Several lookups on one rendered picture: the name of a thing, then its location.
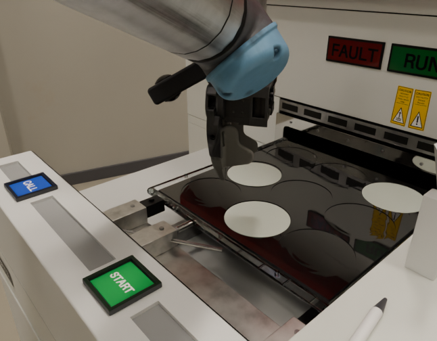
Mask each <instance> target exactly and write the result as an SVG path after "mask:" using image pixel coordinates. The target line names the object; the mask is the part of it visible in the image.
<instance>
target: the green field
mask: <svg viewBox="0 0 437 341"><path fill-rule="evenodd" d="M389 69H391V70H398V71H403V72H410V73H414V74H422V75H426V76H434V77H437V51H429V50H423V49H413V48H407V47H397V46H393V50H392V56H391V60H390V67H389Z"/></svg>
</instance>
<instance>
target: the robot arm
mask: <svg viewBox="0 0 437 341"><path fill-rule="evenodd" d="M53 1H55V2H57V3H60V4H62V5H65V6H66V7H69V8H71V9H73V10H76V11H78V12H80V13H82V14H84V15H86V16H89V17H91V18H94V19H96V20H99V21H100V22H103V23H105V24H107V25H109V26H112V27H114V28H117V29H118V30H121V31H123V32H125V33H128V34H130V35H132V36H134V37H137V38H139V39H141V40H143V41H146V42H148V43H151V44H152V45H155V46H157V47H159V48H161V49H164V50H166V51H169V52H171V53H173V54H175V55H177V56H180V57H182V58H184V59H187V60H189V61H191V62H193V63H192V64H190V65H188V66H187V67H185V68H183V69H182V70H180V71H178V72H176V73H174V74H173V75H171V74H165V75H162V76H160V77H159V78H158V79H157V81H156V83H155V85H154V86H152V87H150V88H149V89H148V90H147V92H148V94H149V96H150V97H151V99H152V101H153V102H154V103H155V104H156V105H158V104H161V103H162V102H164V101H165V102H171V101H174V100H176V99H177V98H178V97H179V96H180V94H181V92H182V91H184V90H186V89H188V88H190V87H192V86H193V85H195V84H197V83H199V82H200V81H202V80H204V79H206V80H207V82H208V85H207V88H206V99H205V111H206V117H207V120H206V135H207V142H208V151H209V155H210V158H211V162H212V165H213V167H214V169H215V171H216V173H217V175H218V176H219V178H220V179H221V180H225V178H226V175H227V167H228V166H238V165H244V164H249V163H251V162H252V161H253V159H254V153H255V152H256V151H257V149H258V144H257V142H256V141H255V140H254V139H252V138H251V137H249V136H247V135H246V134H245V133H244V125H247V126H253V127H267V121H268V119H269V116H270V115H272V113H273V110H274V103H275V102H274V94H275V83H276V82H277V76H278V75H279V74H280V73H281V72H282V70H283V69H284V68H285V66H286V64H287V62H288V60H289V56H290V51H289V48H288V46H287V44H286V42H285V41H284V39H283V37H282V36H281V34H280V32H279V31H278V29H277V23H276V22H272V20H271V19H270V17H269V16H268V14H267V13H266V11H267V0H53Z"/></svg>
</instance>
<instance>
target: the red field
mask: <svg viewBox="0 0 437 341"><path fill-rule="evenodd" d="M381 52H382V45H381V44H375V43H365V42H359V41H349V40H343V39H333V38H330V39H329V49H328V56H327V59H331V60H338V61H343V62H350V63H355V64H362V65H366V66H374V67H379V63H380V56H381Z"/></svg>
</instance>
